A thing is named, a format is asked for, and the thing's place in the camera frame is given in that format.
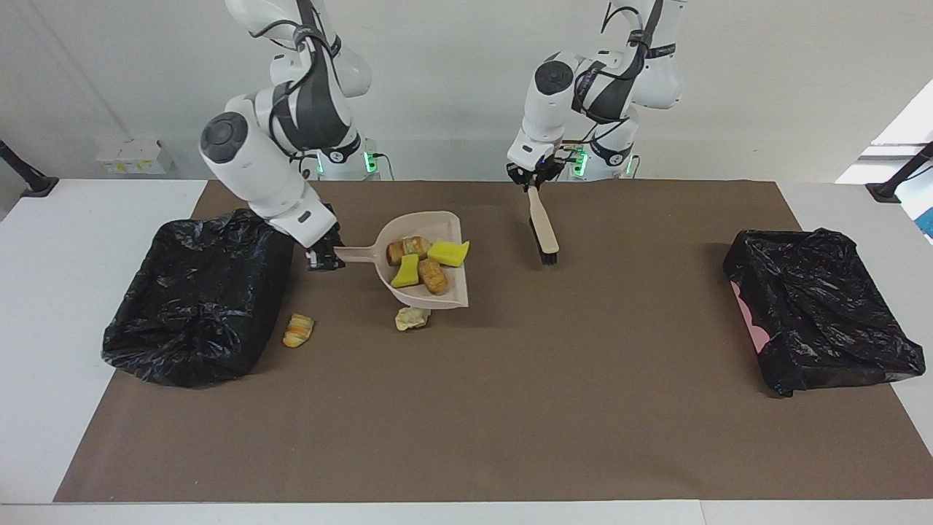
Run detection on large yellow sponge block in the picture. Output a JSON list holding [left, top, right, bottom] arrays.
[[426, 240, 471, 268]]

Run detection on pale yellow foam piece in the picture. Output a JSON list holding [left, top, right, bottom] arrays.
[[395, 306, 432, 333]]

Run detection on beige hand brush black bristles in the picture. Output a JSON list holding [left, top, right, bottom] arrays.
[[526, 186, 561, 265]]

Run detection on white wall socket box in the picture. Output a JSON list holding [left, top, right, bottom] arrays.
[[95, 139, 174, 176]]

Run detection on brown table mat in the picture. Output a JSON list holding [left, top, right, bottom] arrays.
[[53, 179, 933, 504]]

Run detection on black camera stand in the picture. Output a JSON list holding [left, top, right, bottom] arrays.
[[865, 142, 933, 203], [0, 140, 59, 198]]

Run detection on pink bin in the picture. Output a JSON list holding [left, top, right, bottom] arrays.
[[731, 283, 773, 356]]

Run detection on black trash bag over pink bin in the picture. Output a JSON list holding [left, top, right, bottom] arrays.
[[723, 228, 926, 398]]

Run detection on small yellow sponge wedge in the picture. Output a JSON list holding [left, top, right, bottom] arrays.
[[390, 253, 421, 289]]

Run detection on golden brown bread roll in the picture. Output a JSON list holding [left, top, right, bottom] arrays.
[[418, 259, 450, 296]]

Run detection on beige plastic dustpan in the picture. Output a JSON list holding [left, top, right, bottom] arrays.
[[334, 211, 471, 311]]

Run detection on striped toy croissant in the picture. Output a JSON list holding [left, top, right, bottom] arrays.
[[282, 313, 316, 349], [386, 236, 432, 267]]

